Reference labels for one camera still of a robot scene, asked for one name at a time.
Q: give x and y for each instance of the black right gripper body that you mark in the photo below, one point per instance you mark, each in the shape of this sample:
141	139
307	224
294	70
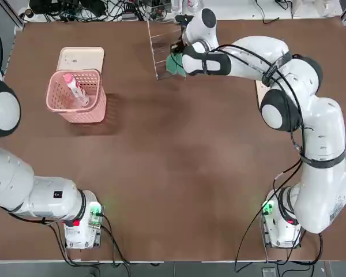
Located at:
178	47

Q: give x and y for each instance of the green microfibre cloth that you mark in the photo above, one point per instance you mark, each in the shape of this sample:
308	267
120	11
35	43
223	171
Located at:
173	65

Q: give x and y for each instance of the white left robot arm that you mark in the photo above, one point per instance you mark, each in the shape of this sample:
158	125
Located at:
46	199

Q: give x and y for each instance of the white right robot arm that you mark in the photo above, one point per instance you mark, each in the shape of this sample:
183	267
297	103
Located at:
320	173

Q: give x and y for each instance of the clear acrylic tiered shelf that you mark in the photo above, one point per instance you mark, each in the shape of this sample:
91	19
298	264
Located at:
164	43

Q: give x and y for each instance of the pink perforated plastic basket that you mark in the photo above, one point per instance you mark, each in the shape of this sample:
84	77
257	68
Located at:
83	115

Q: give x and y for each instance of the small electronics board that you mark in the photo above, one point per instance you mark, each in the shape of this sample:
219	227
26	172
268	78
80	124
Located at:
161	11

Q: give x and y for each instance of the cream tray with rabbit print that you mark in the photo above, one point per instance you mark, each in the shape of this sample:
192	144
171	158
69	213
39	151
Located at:
80	57
259	95

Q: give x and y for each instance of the black device box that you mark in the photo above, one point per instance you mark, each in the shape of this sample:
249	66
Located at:
54	5

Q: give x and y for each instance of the green lit connector board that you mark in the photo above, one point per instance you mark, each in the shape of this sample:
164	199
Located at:
95	212
267	207

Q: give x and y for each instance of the grey socket box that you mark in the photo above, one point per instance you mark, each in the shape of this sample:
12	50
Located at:
268	272

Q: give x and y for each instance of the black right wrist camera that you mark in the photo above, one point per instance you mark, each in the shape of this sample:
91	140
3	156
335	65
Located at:
184	18

